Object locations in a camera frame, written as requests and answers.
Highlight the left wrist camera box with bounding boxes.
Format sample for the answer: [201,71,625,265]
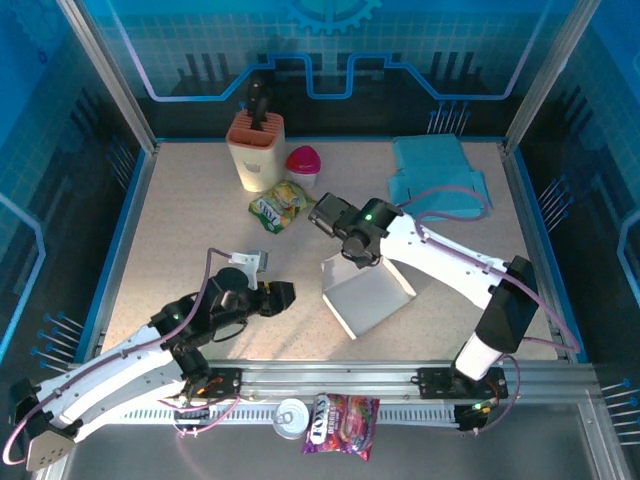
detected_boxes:
[229,248,272,291]

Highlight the aluminium frame post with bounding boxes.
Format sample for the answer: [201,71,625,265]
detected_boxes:
[54,0,161,156]
[502,0,604,156]

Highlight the beige knife block orange top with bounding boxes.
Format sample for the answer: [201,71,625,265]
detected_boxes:
[225,110,287,194]

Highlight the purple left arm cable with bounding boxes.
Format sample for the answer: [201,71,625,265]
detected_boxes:
[1,247,251,464]

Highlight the white slotted cable duct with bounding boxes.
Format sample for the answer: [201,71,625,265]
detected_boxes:
[77,403,461,426]

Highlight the silver tin can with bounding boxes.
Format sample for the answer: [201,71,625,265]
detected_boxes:
[273,398,311,441]

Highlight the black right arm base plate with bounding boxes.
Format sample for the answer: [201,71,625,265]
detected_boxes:
[417,366,509,400]

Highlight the aluminium side rail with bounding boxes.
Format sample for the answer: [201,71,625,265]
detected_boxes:
[74,144,159,362]
[501,144,590,362]

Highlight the black controller board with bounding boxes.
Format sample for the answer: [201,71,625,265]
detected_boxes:
[172,399,211,432]
[453,402,494,432]

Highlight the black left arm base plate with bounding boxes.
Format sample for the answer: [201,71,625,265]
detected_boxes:
[152,367,245,400]

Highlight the aluminium mounting rail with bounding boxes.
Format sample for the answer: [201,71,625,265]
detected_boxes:
[59,359,601,396]

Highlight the purple berries candy bag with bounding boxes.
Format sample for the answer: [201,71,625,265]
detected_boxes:
[301,393,381,462]

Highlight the pink lidded plastic container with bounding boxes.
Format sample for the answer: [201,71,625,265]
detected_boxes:
[284,144,322,190]

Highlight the black handled knife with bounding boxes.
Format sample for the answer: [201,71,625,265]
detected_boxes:
[252,97,271,131]
[247,77,269,114]

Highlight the green yellow candy bag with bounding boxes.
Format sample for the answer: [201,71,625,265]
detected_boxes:
[248,179,318,235]

